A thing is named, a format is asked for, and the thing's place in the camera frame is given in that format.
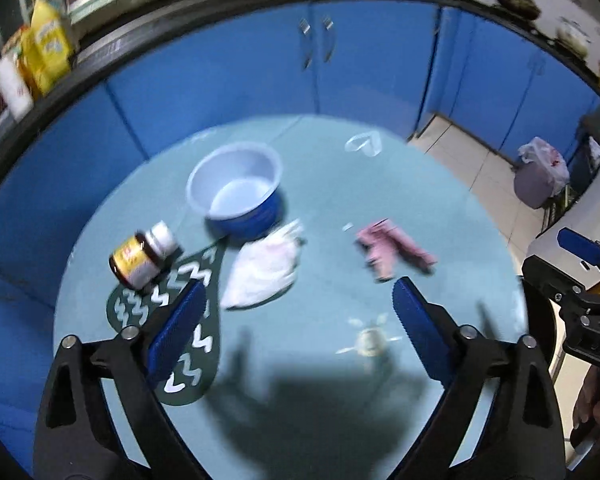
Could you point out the blue paper bowl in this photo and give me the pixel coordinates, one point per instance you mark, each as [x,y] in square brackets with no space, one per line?
[260,215]

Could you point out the person's right hand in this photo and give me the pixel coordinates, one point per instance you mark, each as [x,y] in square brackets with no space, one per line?
[597,400]

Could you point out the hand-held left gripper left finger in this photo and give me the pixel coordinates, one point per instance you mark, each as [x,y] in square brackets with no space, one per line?
[175,330]

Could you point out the yellow packet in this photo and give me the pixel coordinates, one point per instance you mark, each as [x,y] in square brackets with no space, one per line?
[30,62]
[52,40]

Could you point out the black kitchen countertop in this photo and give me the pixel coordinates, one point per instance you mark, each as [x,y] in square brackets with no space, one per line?
[130,35]

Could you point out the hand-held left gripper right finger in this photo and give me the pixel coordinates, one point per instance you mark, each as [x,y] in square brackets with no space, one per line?
[420,325]

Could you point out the white plastic bottle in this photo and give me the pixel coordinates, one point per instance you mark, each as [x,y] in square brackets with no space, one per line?
[14,87]

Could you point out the grey waste bin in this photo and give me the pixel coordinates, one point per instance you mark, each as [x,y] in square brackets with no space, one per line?
[532,187]

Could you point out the dark cooking pan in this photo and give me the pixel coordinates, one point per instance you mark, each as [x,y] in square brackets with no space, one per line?
[517,0]

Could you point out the trash bin with plastic bag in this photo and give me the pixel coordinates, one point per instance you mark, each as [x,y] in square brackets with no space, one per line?
[547,155]

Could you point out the blue kitchen cabinet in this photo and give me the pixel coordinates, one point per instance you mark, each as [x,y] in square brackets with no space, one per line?
[205,75]

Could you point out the crumpled white tissue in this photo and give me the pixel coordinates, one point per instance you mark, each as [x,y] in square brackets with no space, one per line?
[260,270]

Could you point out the crumpled pink wrapper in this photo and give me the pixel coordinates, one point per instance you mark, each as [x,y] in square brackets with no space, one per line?
[380,245]

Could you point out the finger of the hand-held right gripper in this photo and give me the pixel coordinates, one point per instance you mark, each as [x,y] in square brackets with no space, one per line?
[545,272]
[577,242]

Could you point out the brown bottle with white cap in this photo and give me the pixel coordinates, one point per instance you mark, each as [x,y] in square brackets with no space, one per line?
[135,260]

